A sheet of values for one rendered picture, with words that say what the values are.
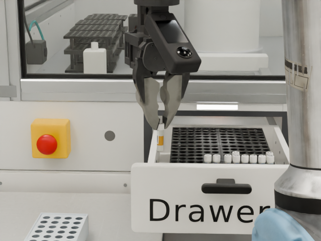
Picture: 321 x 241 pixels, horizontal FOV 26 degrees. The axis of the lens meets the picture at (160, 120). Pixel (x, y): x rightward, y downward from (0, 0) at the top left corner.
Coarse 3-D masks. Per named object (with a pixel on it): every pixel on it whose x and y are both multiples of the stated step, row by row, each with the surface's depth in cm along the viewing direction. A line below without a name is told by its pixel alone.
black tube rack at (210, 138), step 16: (176, 128) 137; (192, 128) 137; (208, 128) 137; (224, 128) 137; (240, 128) 137; (256, 128) 137; (176, 144) 126; (192, 144) 126; (208, 144) 126; (224, 144) 126; (240, 144) 126; (256, 144) 126; (240, 160) 118
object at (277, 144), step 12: (156, 132) 136; (168, 132) 141; (264, 132) 140; (276, 132) 136; (156, 144) 128; (168, 144) 142; (276, 144) 135; (156, 156) 125; (168, 156) 140; (276, 156) 135; (288, 156) 121
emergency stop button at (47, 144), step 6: (42, 138) 134; (48, 138) 133; (54, 138) 134; (36, 144) 134; (42, 144) 134; (48, 144) 134; (54, 144) 134; (42, 150) 134; (48, 150) 134; (54, 150) 134
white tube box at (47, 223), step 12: (48, 216) 121; (60, 216) 121; (72, 216) 121; (84, 216) 121; (36, 228) 116; (48, 228) 116; (60, 228) 117; (72, 228) 117; (84, 228) 118; (24, 240) 111; (36, 240) 112; (48, 240) 112; (60, 240) 112; (72, 240) 112; (84, 240) 118
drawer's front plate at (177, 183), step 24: (144, 168) 106; (168, 168) 106; (192, 168) 106; (216, 168) 106; (240, 168) 106; (264, 168) 105; (144, 192) 107; (168, 192) 107; (192, 192) 107; (264, 192) 106; (144, 216) 108; (168, 216) 108; (192, 216) 108; (240, 216) 108
